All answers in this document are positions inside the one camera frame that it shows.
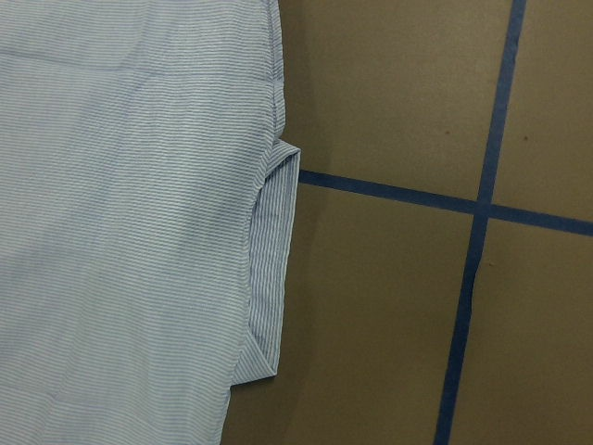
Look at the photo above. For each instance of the blue striped button-up shirt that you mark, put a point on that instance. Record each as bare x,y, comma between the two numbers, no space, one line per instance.
147,206

